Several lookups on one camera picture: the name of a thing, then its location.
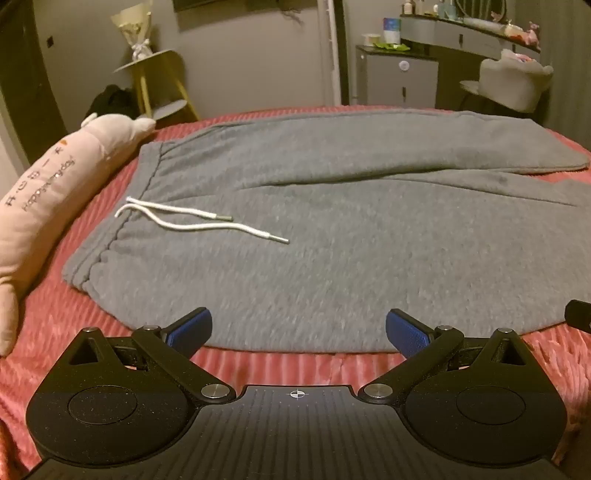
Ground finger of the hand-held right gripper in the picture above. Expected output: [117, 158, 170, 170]
[564, 299, 591, 334]

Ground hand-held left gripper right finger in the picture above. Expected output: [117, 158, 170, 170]
[359, 309, 536, 407]

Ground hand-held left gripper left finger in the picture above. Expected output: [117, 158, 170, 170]
[60, 308, 238, 406]

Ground grey pants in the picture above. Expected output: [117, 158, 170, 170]
[61, 111, 591, 354]

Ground red ribbed blanket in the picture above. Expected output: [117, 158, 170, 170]
[0, 105, 591, 480]

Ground pink plush toy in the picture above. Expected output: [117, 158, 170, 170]
[0, 112, 157, 357]

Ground white fluffy chair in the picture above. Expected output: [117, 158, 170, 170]
[459, 48, 554, 113]

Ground black bag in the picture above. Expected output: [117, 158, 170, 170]
[85, 84, 142, 121]

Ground grey mini fridge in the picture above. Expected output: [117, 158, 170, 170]
[355, 45, 440, 110]

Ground yellow side table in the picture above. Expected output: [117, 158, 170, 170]
[113, 48, 200, 123]

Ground white pole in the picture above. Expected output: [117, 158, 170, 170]
[318, 0, 350, 106]

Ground grey vanity desk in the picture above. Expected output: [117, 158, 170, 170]
[399, 14, 541, 110]

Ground wrapped flower bouquet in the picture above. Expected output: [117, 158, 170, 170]
[111, 8, 153, 63]

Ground dark door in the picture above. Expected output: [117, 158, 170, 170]
[0, 0, 66, 155]

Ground dark wall television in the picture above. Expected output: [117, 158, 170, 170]
[173, 0, 319, 13]

